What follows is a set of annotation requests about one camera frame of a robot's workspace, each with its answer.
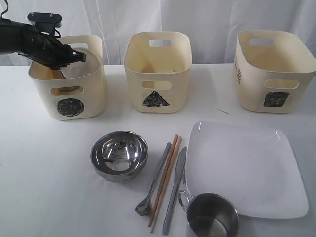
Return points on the translucent white bowl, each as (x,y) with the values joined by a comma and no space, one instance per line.
(81,69)

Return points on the cream bin with square mark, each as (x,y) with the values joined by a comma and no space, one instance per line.
(272,70)

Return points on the steel spoon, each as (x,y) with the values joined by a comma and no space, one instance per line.
(144,208)

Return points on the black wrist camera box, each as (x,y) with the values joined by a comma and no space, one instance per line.
(45,22)

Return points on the steel bowl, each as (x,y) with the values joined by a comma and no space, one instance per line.
(119,155)

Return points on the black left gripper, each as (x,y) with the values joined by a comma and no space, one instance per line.
(47,50)

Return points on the white backdrop curtain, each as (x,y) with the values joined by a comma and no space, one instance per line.
(211,25)

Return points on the cream bin with circle mark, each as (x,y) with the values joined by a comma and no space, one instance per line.
(89,103)

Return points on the white square plate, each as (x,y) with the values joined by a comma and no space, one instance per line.
(254,168)

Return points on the steel cup without visible handle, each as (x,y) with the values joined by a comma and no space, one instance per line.
(70,90)

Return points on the steel cup with wire handle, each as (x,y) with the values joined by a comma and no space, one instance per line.
(209,215)

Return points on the cream bin with triangle mark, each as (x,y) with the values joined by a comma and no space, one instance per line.
(157,67)

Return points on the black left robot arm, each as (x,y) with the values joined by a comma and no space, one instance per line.
(10,37)

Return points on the steel table knife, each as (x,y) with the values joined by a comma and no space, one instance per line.
(177,179)

